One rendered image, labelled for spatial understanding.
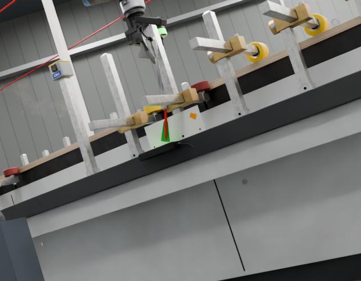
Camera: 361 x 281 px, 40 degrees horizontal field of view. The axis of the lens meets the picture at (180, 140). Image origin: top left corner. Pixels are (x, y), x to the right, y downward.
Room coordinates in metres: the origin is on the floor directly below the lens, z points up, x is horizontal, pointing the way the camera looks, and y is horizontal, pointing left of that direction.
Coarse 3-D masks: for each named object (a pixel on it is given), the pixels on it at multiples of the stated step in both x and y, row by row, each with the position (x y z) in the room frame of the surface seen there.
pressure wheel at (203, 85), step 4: (196, 84) 1.98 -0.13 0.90; (200, 84) 1.98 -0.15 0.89; (204, 84) 1.98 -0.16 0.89; (208, 84) 2.00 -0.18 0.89; (196, 88) 1.98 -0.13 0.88; (200, 88) 1.98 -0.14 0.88; (204, 88) 1.98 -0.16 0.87; (208, 88) 1.99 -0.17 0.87; (200, 92) 2.01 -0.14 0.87; (204, 92) 2.01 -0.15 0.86; (204, 104) 2.01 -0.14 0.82
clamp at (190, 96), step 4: (192, 88) 1.87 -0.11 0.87; (180, 92) 1.86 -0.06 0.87; (184, 92) 1.85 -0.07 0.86; (188, 92) 1.85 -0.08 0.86; (192, 92) 1.86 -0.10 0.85; (196, 92) 1.88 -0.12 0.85; (184, 96) 1.86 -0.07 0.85; (188, 96) 1.85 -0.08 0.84; (192, 96) 1.85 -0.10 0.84; (196, 96) 1.87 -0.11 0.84; (188, 100) 1.85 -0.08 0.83; (192, 100) 1.84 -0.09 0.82; (196, 100) 1.87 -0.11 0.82; (176, 104) 1.88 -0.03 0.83; (180, 104) 1.87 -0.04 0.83; (184, 104) 1.86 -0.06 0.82; (188, 104) 1.89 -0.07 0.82; (168, 108) 1.90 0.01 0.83; (172, 108) 1.89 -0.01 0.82; (176, 108) 1.89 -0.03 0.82; (168, 112) 1.93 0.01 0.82
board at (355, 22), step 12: (348, 24) 1.73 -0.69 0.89; (312, 36) 1.80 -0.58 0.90; (324, 36) 1.77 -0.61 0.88; (300, 48) 1.82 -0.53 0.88; (264, 60) 1.90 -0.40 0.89; (276, 60) 1.88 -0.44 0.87; (240, 72) 1.96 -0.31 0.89; (216, 84) 2.02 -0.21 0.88; (108, 132) 2.35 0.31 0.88; (72, 144) 2.48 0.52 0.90; (48, 156) 2.58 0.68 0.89; (24, 168) 2.68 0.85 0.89
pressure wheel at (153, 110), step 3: (144, 108) 2.13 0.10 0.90; (147, 108) 2.12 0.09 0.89; (150, 108) 2.11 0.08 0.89; (153, 108) 2.11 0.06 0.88; (156, 108) 2.11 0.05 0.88; (159, 108) 2.12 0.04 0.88; (144, 111) 2.14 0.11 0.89; (147, 111) 2.12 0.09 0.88; (150, 111) 2.11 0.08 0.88; (153, 111) 2.11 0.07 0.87; (156, 111) 2.16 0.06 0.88; (159, 111) 2.16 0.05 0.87; (147, 114) 2.14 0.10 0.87; (150, 114) 2.17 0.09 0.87; (153, 114) 2.14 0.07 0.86; (156, 114) 2.15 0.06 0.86
